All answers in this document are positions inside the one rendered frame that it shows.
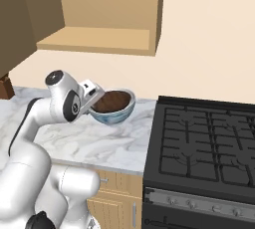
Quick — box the open tan wall cabinet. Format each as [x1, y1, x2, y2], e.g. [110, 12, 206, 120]
[20, 0, 165, 58]

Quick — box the light wood drawer front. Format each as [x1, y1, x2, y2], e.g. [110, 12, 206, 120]
[94, 167, 144, 199]

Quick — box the reddish brown block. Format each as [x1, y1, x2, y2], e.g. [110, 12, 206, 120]
[0, 75, 16, 101]

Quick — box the brown cabinet door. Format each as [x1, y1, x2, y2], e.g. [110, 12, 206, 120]
[0, 0, 38, 79]

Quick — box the silver cupboard door handle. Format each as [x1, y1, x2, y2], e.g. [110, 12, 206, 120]
[131, 201, 137, 228]

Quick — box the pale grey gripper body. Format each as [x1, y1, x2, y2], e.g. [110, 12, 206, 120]
[80, 88, 108, 115]

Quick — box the black gas stove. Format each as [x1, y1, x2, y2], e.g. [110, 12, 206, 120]
[141, 95, 255, 229]

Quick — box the light wood cupboard door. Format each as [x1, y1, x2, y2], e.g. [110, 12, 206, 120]
[86, 196, 143, 229]

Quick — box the blue bowl with brown inside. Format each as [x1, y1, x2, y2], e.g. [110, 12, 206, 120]
[89, 89, 136, 125]

